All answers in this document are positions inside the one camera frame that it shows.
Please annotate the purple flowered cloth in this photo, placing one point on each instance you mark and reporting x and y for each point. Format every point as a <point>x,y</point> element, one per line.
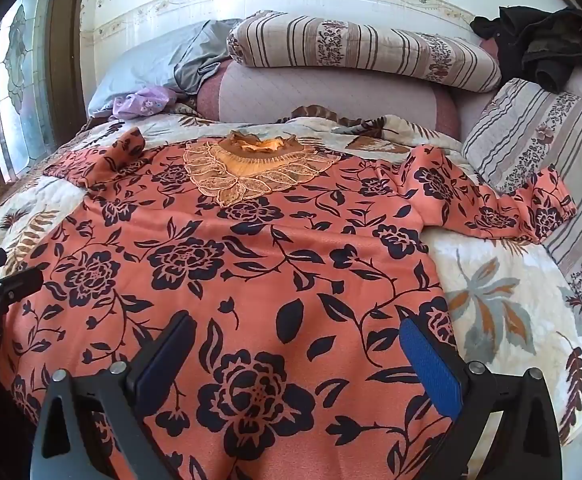
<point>138,102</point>

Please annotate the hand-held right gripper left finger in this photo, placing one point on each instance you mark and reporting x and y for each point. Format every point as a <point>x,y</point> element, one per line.
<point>158,375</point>

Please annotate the stained glass window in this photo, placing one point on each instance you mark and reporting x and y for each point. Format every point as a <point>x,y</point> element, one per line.
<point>21,85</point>

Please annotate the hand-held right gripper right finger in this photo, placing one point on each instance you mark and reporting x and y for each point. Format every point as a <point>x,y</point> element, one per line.
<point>431,365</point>

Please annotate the leaf print blanket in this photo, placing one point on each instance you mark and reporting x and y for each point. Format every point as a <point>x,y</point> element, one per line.
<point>496,270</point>

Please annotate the striped floral pillow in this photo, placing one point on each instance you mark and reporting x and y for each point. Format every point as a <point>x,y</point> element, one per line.
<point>546,135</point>

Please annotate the pink padded cushion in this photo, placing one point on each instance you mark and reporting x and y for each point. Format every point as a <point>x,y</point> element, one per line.
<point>321,95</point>

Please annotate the grey blue pillow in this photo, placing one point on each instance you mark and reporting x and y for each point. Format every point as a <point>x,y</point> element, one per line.
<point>146,65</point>

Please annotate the orange floral garment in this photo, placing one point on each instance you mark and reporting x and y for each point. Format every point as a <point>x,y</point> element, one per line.
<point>271,260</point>

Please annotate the black clothes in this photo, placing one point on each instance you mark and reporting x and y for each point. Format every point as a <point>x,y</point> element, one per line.
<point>536,45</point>

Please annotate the rolled striped floral quilt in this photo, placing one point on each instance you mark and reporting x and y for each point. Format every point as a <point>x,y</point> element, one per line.
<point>371,50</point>

